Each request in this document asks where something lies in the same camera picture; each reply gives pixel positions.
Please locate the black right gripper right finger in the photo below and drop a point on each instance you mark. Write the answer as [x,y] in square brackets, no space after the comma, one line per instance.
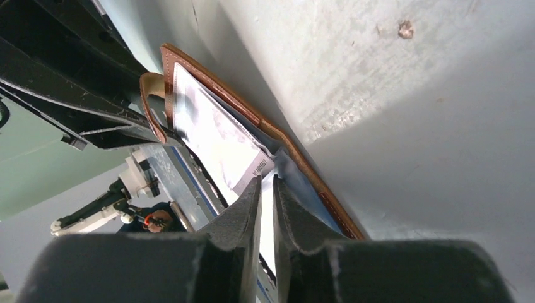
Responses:
[316,264]

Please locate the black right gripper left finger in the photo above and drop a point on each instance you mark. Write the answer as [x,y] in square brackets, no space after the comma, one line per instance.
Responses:
[218,263]

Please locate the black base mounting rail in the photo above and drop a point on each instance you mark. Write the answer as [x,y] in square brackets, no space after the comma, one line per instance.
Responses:
[185,184]

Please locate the brown leather card holder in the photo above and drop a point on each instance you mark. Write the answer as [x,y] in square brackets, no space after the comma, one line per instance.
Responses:
[161,86]

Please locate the white striped credit cards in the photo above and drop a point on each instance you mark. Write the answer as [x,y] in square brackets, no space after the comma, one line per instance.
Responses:
[230,154]

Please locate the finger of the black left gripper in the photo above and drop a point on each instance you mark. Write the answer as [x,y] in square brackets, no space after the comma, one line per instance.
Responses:
[108,124]
[63,36]

